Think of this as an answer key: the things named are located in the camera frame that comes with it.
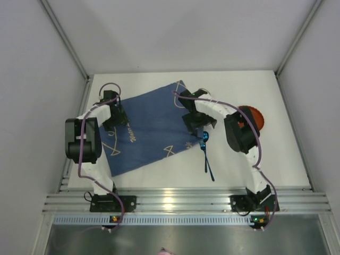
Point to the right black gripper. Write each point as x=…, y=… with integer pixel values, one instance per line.
x=198, y=125

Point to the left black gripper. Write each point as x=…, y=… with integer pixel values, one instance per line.
x=120, y=117

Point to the blue metallic spoon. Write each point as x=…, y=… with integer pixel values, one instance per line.
x=205, y=137

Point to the blue metallic fork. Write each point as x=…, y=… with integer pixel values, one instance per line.
x=207, y=164

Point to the blue fish-print placemat cloth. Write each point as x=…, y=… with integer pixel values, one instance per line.
x=155, y=131

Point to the red plate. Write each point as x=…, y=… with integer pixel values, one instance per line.
x=256, y=116

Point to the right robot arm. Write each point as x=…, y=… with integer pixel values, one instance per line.
x=241, y=130

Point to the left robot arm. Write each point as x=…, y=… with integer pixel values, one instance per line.
x=83, y=144

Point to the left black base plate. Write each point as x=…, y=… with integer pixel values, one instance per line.
x=109, y=204

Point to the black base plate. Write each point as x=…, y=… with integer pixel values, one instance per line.
x=109, y=204
x=244, y=204

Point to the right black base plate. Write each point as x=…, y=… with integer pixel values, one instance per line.
x=244, y=204

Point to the slotted cable duct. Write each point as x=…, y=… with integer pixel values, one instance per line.
x=159, y=220

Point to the aluminium rail frame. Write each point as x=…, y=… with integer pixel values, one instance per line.
x=185, y=201

